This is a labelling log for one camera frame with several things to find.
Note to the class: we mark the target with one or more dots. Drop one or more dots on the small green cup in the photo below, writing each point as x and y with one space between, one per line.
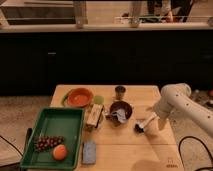
98 100

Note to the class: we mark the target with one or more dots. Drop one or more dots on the orange fruit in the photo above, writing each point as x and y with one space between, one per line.
60 152

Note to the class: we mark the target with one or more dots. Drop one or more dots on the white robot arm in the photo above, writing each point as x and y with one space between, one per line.
177 96

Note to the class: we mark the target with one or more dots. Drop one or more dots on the dark brown bowl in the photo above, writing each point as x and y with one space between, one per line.
120 105

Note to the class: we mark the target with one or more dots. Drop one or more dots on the green plate under bowl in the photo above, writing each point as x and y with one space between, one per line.
65 97

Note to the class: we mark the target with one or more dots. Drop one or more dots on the dark low cabinet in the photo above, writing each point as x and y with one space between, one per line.
35 63

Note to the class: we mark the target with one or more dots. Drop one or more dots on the green plastic tray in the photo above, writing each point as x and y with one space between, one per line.
54 122

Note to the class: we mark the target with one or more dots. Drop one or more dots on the grey blue cloth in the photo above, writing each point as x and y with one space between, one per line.
120 114

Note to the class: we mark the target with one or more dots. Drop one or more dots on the dark red grape bunch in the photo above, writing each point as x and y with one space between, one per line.
43 143

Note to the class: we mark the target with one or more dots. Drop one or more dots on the blue sponge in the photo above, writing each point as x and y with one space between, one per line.
89 152

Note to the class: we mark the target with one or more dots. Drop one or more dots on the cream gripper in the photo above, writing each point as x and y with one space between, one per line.
162 123

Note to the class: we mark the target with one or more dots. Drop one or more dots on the cream cardboard box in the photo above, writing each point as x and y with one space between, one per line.
94 116

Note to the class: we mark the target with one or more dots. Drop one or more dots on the small metal cup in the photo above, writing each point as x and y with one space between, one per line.
120 91

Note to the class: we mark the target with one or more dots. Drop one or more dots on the orange bowl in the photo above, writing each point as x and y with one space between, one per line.
79 97

